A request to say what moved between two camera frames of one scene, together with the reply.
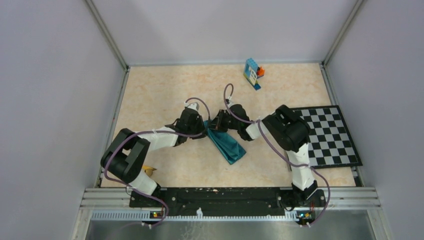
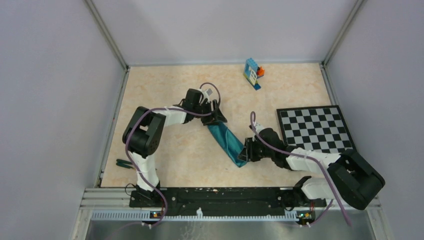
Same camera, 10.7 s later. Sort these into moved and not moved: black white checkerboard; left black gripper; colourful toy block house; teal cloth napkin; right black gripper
Moved: teal cloth napkin; left black gripper; right black gripper
Not moved: black white checkerboard; colourful toy block house
